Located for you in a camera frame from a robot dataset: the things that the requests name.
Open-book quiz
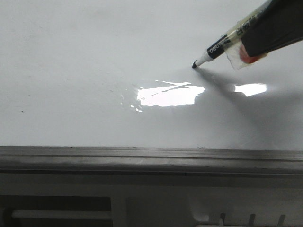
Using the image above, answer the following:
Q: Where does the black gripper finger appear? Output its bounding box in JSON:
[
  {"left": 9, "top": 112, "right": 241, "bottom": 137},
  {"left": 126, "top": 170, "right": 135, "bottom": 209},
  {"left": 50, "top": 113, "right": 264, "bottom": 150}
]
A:
[{"left": 241, "top": 0, "right": 303, "bottom": 57}]

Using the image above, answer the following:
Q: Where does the white black whiteboard marker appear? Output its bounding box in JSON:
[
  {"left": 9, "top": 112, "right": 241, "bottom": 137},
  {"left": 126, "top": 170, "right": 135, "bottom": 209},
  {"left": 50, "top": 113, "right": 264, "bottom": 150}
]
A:
[{"left": 192, "top": 0, "right": 279, "bottom": 70}]

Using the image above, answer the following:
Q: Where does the white whiteboard with aluminium frame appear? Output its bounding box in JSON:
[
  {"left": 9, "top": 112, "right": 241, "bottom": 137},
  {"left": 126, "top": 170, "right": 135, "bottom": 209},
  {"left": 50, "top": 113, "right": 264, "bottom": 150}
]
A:
[{"left": 0, "top": 0, "right": 303, "bottom": 175}]

